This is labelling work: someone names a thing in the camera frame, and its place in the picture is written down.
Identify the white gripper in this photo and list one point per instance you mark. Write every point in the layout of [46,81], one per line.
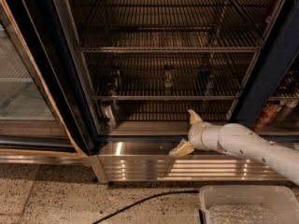
[194,135]

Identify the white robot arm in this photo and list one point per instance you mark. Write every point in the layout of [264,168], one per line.
[237,140]

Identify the dark can right shelf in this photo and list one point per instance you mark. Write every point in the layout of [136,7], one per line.
[205,81]

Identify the dark can shelf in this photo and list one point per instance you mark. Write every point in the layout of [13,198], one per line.
[114,80]
[205,81]

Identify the stainless steel fridge base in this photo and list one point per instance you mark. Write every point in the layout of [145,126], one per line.
[150,162]

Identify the red can right compartment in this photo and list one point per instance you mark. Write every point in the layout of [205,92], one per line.
[267,113]

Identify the silver can fridge floor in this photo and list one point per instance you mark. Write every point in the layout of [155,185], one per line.
[108,113]

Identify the dark can left shelf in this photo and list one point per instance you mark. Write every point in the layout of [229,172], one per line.
[114,80]

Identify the grey can right compartment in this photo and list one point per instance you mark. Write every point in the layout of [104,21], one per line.
[286,110]

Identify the open glass fridge door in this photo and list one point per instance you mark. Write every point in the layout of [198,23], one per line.
[42,104]

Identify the clear plastic bin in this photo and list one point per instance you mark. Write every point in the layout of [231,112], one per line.
[248,204]

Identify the lower wire fridge shelf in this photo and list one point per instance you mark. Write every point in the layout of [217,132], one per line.
[142,75]

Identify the wire fridge shelf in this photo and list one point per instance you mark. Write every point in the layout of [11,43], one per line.
[174,26]
[142,75]

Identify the dark blue fridge door frame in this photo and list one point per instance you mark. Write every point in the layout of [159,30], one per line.
[278,53]

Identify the upper wire fridge shelf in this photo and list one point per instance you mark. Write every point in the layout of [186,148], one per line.
[174,26]

